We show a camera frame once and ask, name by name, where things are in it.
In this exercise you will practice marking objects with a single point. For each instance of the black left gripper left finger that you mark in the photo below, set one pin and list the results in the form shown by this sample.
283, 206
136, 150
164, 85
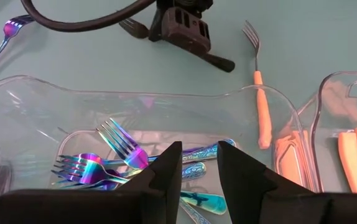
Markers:
153, 199

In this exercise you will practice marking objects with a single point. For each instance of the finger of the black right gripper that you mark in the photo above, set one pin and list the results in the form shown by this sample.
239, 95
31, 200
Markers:
186, 32

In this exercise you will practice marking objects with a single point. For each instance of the green table mat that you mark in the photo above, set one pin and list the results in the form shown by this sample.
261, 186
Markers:
72, 62

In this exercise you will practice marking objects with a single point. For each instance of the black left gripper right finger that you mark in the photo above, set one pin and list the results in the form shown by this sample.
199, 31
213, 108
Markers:
250, 199

